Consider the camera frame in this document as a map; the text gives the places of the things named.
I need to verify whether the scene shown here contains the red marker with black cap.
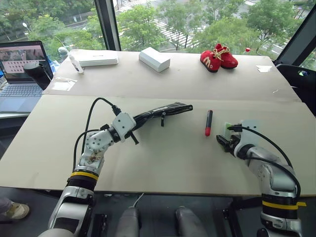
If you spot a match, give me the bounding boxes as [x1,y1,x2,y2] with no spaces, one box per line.
[204,110,214,137]

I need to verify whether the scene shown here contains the beige cardboard sheet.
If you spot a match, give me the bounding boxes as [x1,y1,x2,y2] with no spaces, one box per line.
[41,50,302,103]
[0,94,316,198]

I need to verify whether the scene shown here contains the clear tape patch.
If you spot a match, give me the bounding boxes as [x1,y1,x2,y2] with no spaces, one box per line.
[255,64,273,73]

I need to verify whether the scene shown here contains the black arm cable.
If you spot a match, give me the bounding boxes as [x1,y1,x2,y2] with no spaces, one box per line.
[73,97,122,173]
[227,125,302,208]

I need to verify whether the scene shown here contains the black grid pouch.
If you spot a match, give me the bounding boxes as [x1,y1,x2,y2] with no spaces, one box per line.
[125,103,194,139]

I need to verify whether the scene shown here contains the white rectangular box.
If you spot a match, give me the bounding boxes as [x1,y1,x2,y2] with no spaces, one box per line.
[138,47,171,73]

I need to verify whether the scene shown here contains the black cylindrical device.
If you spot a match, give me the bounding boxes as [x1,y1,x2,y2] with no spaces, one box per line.
[23,62,53,91]

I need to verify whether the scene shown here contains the red knitted shoe yellow logo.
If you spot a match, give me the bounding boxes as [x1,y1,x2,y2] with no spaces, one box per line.
[199,50,222,74]

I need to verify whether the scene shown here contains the small white bottle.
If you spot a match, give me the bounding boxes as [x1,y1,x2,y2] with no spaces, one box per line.
[68,53,85,75]

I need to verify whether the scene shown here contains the black window frame post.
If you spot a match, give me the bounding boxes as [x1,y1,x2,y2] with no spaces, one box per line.
[93,0,122,52]

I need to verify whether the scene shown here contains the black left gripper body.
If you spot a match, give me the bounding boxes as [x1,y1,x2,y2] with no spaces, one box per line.
[120,131,134,143]

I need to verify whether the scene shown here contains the clear plastic sheet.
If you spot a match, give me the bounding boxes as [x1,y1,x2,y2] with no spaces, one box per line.
[51,77,78,91]

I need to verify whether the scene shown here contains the beige sneaker of person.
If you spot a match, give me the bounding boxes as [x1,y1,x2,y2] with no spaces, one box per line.
[0,197,31,220]

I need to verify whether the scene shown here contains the dark rounded shape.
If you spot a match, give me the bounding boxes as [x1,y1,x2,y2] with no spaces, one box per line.
[118,206,142,237]

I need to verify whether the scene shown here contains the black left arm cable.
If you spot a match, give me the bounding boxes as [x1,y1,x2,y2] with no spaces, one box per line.
[73,97,122,173]

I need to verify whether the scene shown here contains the black chair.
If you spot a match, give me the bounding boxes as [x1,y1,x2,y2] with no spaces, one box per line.
[274,63,316,114]

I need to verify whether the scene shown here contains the white cable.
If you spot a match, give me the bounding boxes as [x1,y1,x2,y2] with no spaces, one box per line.
[132,193,145,208]

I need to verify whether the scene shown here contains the flat white box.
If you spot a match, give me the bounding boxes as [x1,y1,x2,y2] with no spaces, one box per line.
[70,49,119,68]

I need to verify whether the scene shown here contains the red knitted shoe yellow laces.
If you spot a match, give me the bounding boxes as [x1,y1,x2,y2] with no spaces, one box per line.
[213,43,239,70]

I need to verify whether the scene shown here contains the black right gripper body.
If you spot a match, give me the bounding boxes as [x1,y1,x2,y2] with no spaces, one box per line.
[227,132,242,158]

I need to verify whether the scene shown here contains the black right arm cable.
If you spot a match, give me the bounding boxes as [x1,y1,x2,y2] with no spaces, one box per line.
[227,125,302,208]

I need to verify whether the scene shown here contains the open laptop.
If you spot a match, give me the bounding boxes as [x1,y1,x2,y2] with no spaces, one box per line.
[0,40,54,114]

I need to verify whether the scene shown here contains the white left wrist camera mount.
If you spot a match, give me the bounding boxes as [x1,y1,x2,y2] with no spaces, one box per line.
[112,113,137,139]

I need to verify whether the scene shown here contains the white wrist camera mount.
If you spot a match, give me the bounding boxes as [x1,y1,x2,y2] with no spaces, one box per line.
[239,119,262,147]
[112,113,137,139]

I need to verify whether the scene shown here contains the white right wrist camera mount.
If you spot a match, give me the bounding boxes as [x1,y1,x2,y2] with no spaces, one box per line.
[239,119,262,147]

